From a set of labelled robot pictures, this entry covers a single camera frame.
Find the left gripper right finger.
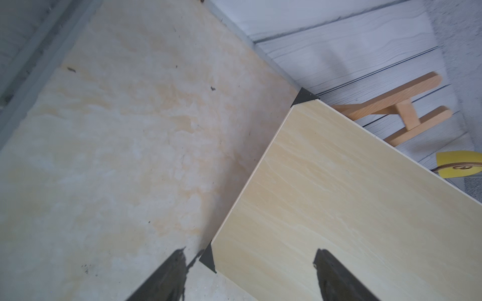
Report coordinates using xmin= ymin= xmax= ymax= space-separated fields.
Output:
xmin=313 ymin=249 xmax=379 ymax=301

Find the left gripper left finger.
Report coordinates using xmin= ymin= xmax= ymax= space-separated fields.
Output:
xmin=128 ymin=249 xmax=187 ymax=301

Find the light wooden canvas board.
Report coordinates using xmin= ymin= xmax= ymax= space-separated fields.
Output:
xmin=200 ymin=100 xmax=481 ymax=300

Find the small wooden easel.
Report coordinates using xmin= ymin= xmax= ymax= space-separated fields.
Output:
xmin=333 ymin=71 xmax=453 ymax=147

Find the yellow plastic goblet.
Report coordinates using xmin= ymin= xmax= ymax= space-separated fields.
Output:
xmin=432 ymin=150 xmax=481 ymax=179

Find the brown metal scroll stand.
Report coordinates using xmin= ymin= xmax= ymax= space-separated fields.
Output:
xmin=431 ymin=162 xmax=482 ymax=173

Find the left aluminium frame post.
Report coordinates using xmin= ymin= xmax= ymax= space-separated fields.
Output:
xmin=1 ymin=0 xmax=101 ymax=145

